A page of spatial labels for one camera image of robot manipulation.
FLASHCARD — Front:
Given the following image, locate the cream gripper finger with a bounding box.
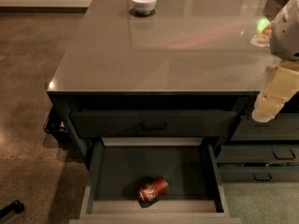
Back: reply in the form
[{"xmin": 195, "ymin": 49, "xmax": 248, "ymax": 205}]
[
  {"xmin": 250, "ymin": 22, "xmax": 273, "ymax": 47},
  {"xmin": 251, "ymin": 61, "xmax": 299, "ymax": 123}
]

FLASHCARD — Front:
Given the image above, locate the red coke can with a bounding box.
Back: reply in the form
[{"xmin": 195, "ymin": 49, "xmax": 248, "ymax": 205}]
[{"xmin": 138, "ymin": 176, "xmax": 169, "ymax": 203}]

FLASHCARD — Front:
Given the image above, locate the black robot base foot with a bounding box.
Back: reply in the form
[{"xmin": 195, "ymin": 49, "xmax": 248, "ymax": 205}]
[{"xmin": 0, "ymin": 200, "xmax": 24, "ymax": 218}]

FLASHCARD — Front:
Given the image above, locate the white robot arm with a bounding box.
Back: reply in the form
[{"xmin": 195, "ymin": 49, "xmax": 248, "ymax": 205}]
[{"xmin": 251, "ymin": 0, "xmax": 299, "ymax": 123}]

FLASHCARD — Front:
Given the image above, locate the right top drawer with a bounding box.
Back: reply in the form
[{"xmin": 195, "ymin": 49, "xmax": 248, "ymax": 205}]
[{"xmin": 232, "ymin": 113, "xmax": 299, "ymax": 141}]

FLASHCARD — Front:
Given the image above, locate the right bottom drawer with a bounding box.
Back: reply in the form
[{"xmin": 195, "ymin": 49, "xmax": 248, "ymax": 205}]
[{"xmin": 219, "ymin": 167, "xmax": 299, "ymax": 182}]

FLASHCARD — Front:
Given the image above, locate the dark cabinet counter unit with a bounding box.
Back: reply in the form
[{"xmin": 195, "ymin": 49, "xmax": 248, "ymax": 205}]
[{"xmin": 47, "ymin": 0, "xmax": 298, "ymax": 175}]

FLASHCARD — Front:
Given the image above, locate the dark top drawer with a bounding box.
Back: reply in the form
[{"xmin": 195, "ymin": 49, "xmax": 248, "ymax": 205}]
[{"xmin": 70, "ymin": 110, "xmax": 237, "ymax": 138}]

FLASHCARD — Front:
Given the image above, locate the open dark middle drawer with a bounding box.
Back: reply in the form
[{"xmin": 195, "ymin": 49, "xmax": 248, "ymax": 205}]
[{"xmin": 69, "ymin": 138, "xmax": 242, "ymax": 224}]

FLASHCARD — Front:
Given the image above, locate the white ceramic bowl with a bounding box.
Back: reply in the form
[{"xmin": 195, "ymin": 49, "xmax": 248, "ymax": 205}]
[{"xmin": 130, "ymin": 0, "xmax": 157, "ymax": 15}]

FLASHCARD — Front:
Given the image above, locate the black side wire rack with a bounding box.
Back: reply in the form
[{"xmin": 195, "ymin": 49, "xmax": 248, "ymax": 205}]
[{"xmin": 44, "ymin": 108, "xmax": 66, "ymax": 134}]

